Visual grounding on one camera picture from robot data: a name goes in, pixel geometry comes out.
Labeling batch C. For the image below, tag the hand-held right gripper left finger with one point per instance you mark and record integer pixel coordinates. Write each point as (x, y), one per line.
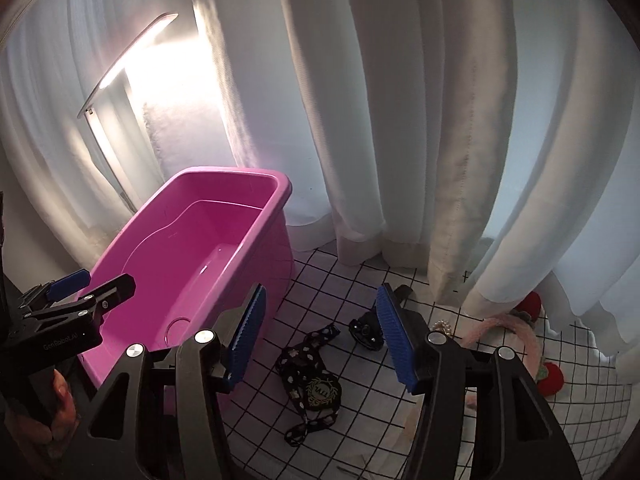
(247, 340)

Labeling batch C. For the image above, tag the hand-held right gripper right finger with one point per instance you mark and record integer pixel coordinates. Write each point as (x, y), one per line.
(395, 340)

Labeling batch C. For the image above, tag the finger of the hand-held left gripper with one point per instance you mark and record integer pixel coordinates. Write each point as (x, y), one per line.
(70, 281)
(107, 296)

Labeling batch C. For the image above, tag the black wrist watch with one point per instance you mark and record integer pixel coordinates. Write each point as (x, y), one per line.
(362, 332)

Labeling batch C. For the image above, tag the pink strawberry plush headband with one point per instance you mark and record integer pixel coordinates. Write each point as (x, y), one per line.
(487, 327)

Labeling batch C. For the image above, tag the pink plastic tub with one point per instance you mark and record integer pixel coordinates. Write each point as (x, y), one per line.
(200, 240)

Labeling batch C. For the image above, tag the person's left hand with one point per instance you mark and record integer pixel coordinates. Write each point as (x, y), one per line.
(60, 396)

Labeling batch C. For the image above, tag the white desk lamp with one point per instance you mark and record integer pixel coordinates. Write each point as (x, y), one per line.
(125, 60)

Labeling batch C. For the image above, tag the thick cream curtain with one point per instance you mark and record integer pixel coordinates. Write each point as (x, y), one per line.
(380, 110)

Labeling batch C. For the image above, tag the sheer white curtain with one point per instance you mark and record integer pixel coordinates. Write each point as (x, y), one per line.
(565, 160)

